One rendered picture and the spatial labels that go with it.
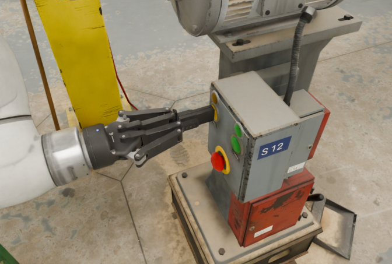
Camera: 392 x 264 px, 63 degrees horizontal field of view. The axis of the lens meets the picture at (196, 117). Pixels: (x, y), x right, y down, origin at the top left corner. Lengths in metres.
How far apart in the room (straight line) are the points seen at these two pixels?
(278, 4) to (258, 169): 0.32
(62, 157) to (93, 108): 1.42
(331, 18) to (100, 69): 1.25
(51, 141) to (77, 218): 1.27
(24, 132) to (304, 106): 0.65
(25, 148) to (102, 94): 1.38
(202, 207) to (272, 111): 0.89
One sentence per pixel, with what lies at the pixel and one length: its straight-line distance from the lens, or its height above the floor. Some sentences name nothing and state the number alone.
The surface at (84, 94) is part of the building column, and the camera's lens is 1.88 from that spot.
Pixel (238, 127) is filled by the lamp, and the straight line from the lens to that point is 0.52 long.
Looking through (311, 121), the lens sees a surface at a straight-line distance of 0.88.
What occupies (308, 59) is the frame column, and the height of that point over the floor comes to 1.03.
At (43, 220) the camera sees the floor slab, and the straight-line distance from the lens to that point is 1.86.
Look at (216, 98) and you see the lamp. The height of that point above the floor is 1.11.
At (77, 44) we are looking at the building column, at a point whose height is 0.66.
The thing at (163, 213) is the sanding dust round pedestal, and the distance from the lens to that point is 1.71.
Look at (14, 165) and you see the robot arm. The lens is 0.54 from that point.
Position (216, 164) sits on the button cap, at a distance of 0.64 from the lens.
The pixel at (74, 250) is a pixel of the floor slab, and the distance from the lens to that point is 1.72.
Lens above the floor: 1.49
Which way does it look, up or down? 44 degrees down
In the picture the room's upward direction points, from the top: straight up
